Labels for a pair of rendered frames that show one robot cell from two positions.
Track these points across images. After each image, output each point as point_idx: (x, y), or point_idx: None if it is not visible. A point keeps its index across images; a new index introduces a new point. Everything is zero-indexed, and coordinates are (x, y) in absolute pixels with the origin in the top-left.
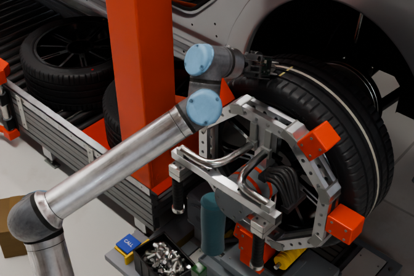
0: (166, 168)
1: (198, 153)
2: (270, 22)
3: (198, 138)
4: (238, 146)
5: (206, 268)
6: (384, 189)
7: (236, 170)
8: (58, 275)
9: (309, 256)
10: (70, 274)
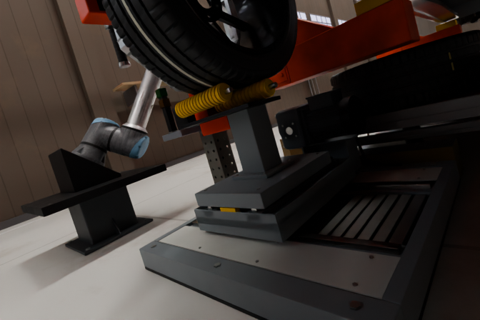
0: (275, 75)
1: (311, 71)
2: None
3: (306, 54)
4: (253, 25)
5: (158, 88)
6: None
7: (243, 46)
8: (144, 73)
9: (278, 176)
10: (147, 75)
